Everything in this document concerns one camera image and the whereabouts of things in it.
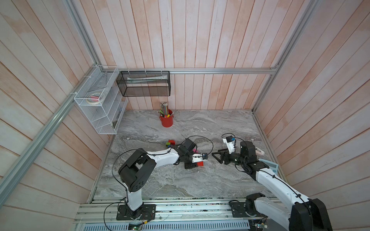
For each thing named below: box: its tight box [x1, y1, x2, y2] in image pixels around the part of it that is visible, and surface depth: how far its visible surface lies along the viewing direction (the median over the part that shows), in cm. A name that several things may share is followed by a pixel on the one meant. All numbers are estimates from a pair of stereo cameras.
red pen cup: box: [158, 115, 174, 128], surface depth 113 cm
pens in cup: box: [156, 102, 175, 118], surface depth 105 cm
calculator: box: [258, 158, 279, 176], surface depth 88 cm
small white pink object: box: [255, 147, 265, 156], surface depth 96 cm
